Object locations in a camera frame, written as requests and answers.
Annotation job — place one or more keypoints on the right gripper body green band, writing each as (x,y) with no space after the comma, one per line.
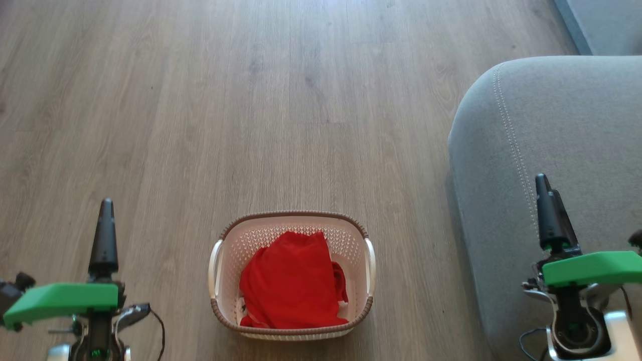
(592,268)

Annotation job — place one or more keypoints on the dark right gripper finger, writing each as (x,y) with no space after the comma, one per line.
(547,215)
(568,228)

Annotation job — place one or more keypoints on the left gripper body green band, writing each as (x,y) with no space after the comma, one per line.
(60,298)

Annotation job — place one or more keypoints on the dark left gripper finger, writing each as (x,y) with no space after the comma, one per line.
(104,240)

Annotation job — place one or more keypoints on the red cloth garment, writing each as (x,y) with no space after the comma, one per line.
(291,281)

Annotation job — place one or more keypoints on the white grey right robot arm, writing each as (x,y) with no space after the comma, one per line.
(622,336)

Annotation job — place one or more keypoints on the grey and yellow sofa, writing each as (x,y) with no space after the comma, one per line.
(551,125)

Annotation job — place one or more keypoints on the cream plastic laundry basket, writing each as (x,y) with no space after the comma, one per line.
(251,235)

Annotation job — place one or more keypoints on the dark left wrist camera box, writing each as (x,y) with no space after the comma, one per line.
(10,292)

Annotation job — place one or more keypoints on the dark wrist camera box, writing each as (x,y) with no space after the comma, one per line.
(10,292)
(637,238)

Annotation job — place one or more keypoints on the dark right wrist camera box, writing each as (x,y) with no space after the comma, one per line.
(637,238)

